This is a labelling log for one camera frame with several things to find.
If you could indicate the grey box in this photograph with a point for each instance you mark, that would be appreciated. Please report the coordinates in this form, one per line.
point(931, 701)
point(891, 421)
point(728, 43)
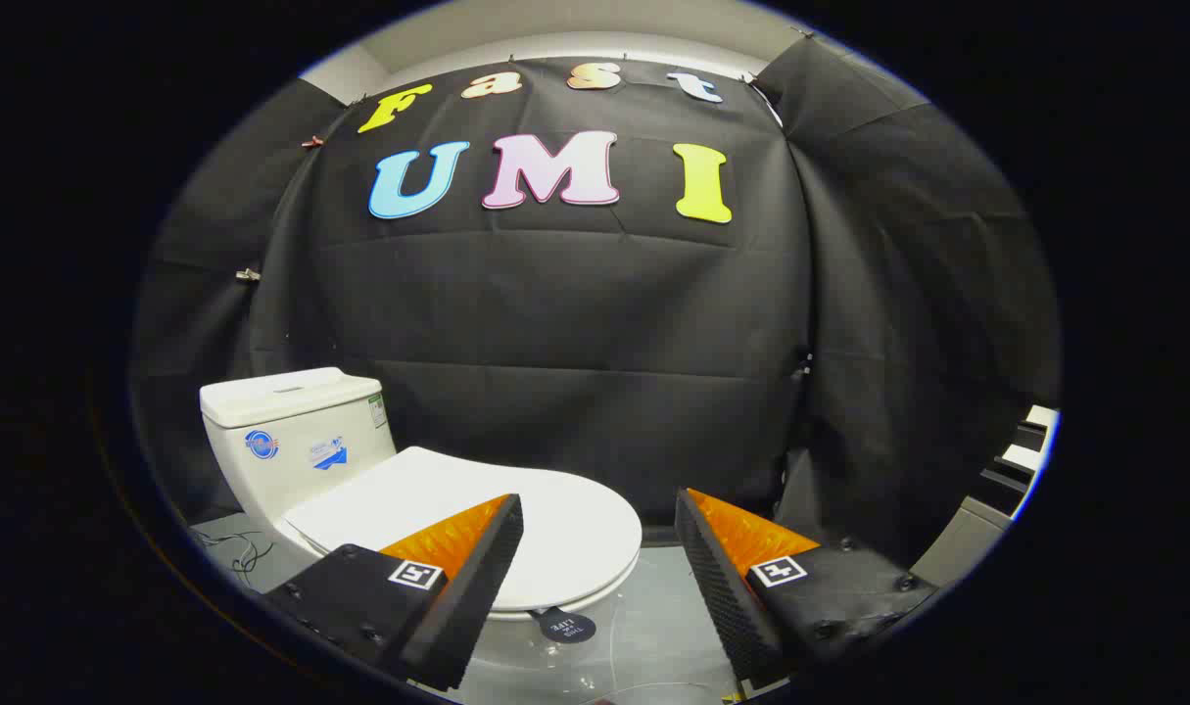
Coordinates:
point(962, 539)

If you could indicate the black backdrop cloth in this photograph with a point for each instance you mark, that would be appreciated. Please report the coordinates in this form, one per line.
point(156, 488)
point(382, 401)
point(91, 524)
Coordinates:
point(555, 323)

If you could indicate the white toilet seat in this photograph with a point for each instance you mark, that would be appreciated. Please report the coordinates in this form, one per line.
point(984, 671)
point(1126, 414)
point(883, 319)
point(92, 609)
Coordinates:
point(518, 615)

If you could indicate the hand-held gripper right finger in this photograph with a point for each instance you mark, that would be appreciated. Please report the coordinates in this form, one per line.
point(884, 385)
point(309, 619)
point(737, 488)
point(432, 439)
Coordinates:
point(720, 597)

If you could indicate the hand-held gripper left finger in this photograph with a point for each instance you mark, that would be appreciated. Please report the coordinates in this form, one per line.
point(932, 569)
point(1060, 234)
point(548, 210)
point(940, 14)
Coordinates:
point(467, 599)

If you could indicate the white ceramic toilet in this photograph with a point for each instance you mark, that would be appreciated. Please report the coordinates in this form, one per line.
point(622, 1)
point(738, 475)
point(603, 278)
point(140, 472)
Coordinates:
point(291, 470)

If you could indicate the white toilet lid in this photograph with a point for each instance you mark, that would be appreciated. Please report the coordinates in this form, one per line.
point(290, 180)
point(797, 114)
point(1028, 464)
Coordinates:
point(555, 529)

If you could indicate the black round lid tab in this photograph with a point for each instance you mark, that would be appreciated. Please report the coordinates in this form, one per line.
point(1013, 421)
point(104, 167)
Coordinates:
point(566, 625)

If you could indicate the white black striped panel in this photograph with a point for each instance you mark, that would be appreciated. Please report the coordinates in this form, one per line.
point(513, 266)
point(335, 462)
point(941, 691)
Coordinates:
point(1025, 455)

